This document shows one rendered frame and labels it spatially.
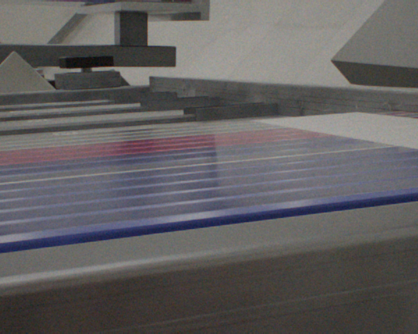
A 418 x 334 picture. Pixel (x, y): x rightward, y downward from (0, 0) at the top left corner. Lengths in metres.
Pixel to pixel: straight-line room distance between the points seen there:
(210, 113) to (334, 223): 0.37
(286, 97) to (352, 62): 0.33
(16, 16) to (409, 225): 8.16
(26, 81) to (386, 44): 0.50
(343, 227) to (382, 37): 0.71
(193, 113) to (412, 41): 0.32
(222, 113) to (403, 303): 0.38
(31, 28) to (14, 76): 7.21
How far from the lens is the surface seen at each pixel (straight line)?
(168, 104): 0.63
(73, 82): 0.82
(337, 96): 0.47
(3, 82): 1.09
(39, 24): 8.32
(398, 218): 0.16
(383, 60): 0.81
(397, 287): 0.16
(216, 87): 0.65
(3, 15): 8.28
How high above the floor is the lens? 0.91
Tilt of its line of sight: 20 degrees down
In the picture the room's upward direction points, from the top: 46 degrees counter-clockwise
